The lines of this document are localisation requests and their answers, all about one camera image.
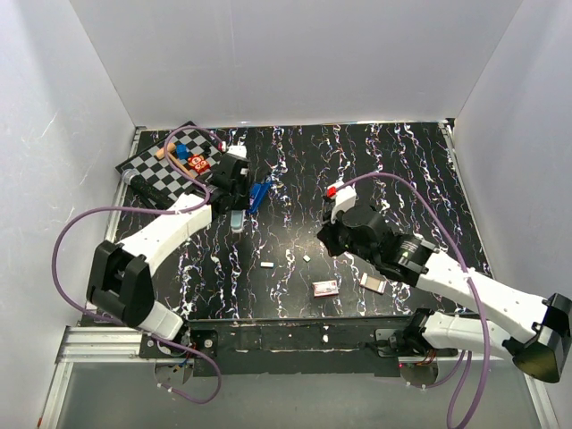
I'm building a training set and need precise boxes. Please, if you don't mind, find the light blue stapler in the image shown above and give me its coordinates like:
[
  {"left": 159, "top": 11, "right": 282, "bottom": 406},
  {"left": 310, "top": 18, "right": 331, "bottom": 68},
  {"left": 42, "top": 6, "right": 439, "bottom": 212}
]
[{"left": 230, "top": 210, "right": 246, "bottom": 233}]

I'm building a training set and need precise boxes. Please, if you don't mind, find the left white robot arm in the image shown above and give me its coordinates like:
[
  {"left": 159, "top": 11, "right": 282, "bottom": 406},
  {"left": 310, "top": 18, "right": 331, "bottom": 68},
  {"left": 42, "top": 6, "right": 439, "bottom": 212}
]
[{"left": 87, "top": 147, "right": 252, "bottom": 358}]

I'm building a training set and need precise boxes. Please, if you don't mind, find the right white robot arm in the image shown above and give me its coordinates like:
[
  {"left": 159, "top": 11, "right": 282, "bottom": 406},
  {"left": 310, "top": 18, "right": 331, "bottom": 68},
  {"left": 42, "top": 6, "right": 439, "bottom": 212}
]
[{"left": 317, "top": 205, "right": 571, "bottom": 383}]

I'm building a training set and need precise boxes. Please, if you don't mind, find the open staple box tray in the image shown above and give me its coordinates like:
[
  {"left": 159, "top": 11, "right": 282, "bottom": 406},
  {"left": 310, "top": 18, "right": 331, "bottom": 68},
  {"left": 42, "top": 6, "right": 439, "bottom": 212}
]
[{"left": 359, "top": 273, "right": 387, "bottom": 295}]

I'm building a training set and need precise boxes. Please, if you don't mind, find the checkered chess board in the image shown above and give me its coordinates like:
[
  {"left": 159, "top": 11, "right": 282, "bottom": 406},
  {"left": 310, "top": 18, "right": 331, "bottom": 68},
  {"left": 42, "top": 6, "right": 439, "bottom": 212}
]
[{"left": 115, "top": 128, "right": 223, "bottom": 200}]

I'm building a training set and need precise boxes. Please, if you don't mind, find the blue toy block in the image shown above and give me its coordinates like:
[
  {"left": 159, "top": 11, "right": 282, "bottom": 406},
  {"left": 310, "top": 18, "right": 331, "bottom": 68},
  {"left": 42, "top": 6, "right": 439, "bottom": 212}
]
[{"left": 175, "top": 144, "right": 189, "bottom": 160}]

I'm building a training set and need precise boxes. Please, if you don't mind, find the red white staple box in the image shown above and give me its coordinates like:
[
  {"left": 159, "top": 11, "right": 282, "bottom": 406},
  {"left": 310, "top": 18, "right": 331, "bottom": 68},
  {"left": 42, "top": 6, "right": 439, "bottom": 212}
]
[{"left": 313, "top": 280, "right": 339, "bottom": 298}]

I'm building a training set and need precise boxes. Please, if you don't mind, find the wooden toy mallet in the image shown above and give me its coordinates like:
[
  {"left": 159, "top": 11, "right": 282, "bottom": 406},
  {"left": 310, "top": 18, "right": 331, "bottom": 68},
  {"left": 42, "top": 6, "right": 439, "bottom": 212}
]
[{"left": 155, "top": 143, "right": 196, "bottom": 179}]

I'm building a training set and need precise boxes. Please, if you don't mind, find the black cylinder silver cap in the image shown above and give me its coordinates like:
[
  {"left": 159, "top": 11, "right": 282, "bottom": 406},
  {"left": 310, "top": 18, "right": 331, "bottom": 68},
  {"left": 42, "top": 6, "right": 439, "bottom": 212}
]
[{"left": 121, "top": 169, "right": 172, "bottom": 210}]

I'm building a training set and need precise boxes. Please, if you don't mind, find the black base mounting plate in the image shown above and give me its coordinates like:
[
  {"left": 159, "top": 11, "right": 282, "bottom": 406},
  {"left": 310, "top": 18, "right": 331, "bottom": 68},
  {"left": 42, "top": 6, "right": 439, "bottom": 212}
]
[{"left": 138, "top": 315, "right": 425, "bottom": 379}]

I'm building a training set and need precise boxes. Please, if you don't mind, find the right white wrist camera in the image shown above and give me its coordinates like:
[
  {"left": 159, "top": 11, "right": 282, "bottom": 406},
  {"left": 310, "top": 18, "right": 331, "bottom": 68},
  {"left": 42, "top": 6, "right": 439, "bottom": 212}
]
[{"left": 324, "top": 182, "right": 357, "bottom": 223}]

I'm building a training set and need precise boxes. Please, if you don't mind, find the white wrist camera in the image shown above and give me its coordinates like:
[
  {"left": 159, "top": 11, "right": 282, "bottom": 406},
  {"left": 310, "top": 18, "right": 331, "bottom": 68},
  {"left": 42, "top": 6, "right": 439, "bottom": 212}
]
[
  {"left": 220, "top": 142, "right": 248, "bottom": 158},
  {"left": 324, "top": 182, "right": 357, "bottom": 223}
]

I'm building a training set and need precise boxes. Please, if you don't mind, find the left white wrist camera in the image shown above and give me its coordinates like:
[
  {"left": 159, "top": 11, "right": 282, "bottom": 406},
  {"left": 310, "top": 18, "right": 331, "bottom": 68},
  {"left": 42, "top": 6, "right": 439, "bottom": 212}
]
[{"left": 220, "top": 142, "right": 248, "bottom": 158}]

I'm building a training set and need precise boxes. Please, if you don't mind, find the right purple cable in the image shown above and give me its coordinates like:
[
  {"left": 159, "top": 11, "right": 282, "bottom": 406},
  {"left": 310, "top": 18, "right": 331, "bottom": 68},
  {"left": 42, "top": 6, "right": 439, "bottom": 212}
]
[{"left": 339, "top": 172, "right": 492, "bottom": 429}]

